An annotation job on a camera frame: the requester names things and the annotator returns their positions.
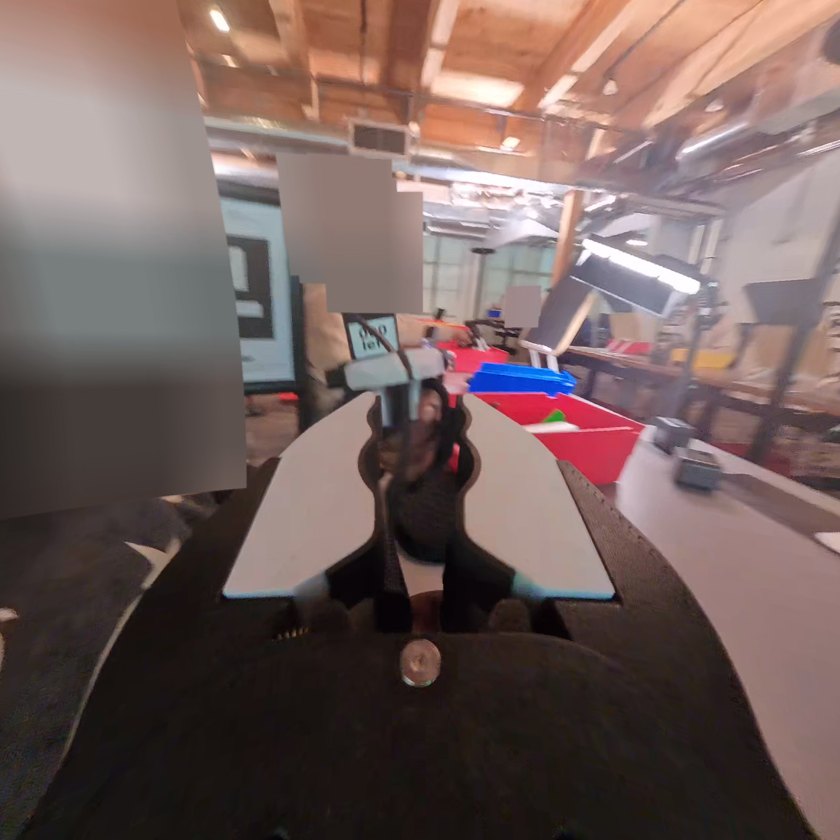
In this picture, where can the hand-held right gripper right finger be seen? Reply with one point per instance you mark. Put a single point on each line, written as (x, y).
(532, 519)

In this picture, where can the small grey device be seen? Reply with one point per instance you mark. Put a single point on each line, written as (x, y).
(698, 469)
(671, 435)

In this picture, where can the black rubber loop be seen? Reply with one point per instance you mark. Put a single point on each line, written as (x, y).
(457, 453)

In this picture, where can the small red bin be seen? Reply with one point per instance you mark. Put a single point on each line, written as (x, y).
(479, 358)

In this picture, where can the person's left hand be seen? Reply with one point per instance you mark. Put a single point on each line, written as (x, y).
(414, 446)

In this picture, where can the printed marker sign board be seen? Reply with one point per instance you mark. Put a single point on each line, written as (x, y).
(256, 289)

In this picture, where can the red plastic bin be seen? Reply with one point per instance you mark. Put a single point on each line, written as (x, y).
(578, 440)

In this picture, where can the bright light panel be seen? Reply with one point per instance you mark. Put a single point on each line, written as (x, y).
(637, 269)

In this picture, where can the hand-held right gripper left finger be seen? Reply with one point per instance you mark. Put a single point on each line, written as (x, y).
(309, 519)

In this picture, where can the blue plastic bin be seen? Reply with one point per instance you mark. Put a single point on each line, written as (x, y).
(519, 378)

